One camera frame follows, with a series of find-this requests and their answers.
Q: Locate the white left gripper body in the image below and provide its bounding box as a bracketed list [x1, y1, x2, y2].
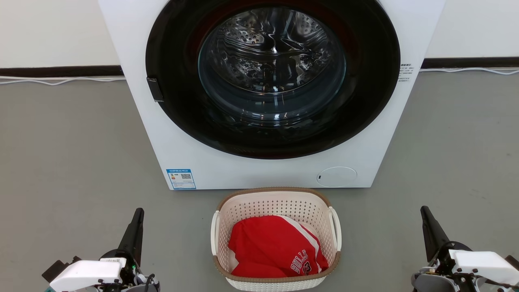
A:
[49, 257, 127, 292]

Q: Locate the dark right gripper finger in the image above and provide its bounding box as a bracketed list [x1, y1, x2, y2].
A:
[420, 206, 451, 263]

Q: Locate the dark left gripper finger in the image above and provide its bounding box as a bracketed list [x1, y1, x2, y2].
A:
[117, 208, 145, 266]

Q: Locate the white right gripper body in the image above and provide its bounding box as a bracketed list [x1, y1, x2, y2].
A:
[448, 249, 516, 286]

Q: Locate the white perforated laundry basket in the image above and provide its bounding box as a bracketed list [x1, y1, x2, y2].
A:
[210, 187, 342, 292]

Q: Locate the blue energy label sticker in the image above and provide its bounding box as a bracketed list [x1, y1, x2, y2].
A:
[166, 169, 197, 190]

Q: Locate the round white filter cover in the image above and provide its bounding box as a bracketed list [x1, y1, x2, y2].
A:
[316, 166, 358, 188]

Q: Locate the white front-load washing machine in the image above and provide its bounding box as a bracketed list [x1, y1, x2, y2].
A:
[99, 0, 446, 190]

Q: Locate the red basketball jersey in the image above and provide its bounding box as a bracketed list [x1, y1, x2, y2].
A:
[228, 215, 329, 279]

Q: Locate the round black glass washer door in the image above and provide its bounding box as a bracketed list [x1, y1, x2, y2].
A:
[145, 0, 401, 159]

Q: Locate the stainless steel washer drum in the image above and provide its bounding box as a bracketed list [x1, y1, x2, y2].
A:
[215, 10, 333, 94]

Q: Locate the black door latch handle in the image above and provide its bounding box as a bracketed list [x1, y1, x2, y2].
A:
[146, 77, 164, 103]

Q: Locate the white floor cable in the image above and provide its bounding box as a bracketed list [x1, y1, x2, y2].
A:
[0, 75, 126, 86]
[420, 67, 519, 76]

